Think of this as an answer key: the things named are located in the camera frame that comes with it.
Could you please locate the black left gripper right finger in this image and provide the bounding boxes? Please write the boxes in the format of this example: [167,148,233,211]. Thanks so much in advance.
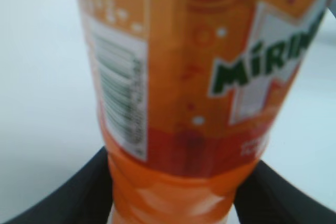
[235,161,335,224]

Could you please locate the orange Mirinda soda bottle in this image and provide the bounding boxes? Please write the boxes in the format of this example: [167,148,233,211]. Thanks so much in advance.
[78,0,331,223]

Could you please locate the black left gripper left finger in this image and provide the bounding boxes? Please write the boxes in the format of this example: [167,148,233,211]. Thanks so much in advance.
[6,147,113,224]

